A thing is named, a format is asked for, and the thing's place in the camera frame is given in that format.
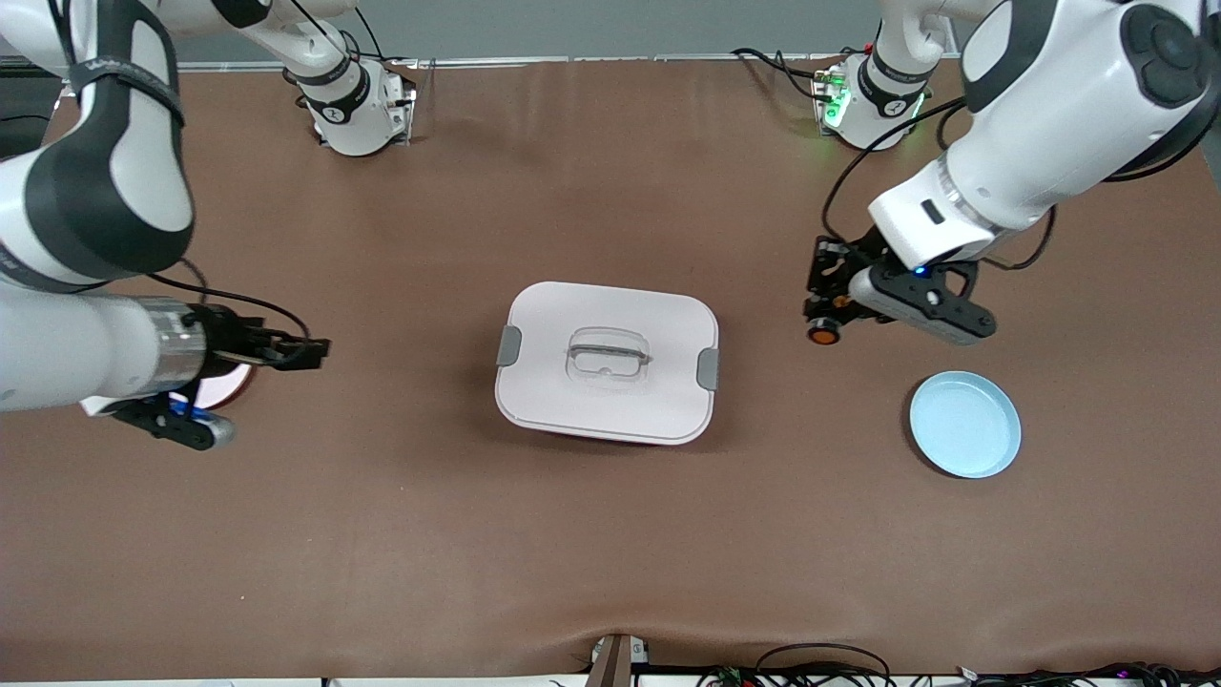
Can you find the white lidded storage box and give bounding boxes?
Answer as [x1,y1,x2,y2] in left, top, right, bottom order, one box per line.
[494,281,721,447]

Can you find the pink round plate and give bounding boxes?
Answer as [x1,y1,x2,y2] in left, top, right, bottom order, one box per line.
[167,363,257,412]

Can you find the light blue round plate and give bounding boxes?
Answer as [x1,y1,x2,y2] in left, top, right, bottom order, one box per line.
[908,371,1023,479]

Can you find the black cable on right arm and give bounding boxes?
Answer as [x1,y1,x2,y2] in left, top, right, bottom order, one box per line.
[143,272,311,340]

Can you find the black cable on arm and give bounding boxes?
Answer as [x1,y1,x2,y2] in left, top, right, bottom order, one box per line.
[820,95,1057,273]
[143,272,311,340]

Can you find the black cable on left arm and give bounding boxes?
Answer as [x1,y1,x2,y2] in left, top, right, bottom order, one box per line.
[820,95,1057,273]

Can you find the black cable at arm base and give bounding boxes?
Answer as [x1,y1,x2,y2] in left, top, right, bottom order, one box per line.
[732,48,823,104]

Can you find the black cable bundle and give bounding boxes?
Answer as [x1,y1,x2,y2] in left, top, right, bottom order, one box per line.
[696,644,1221,687]

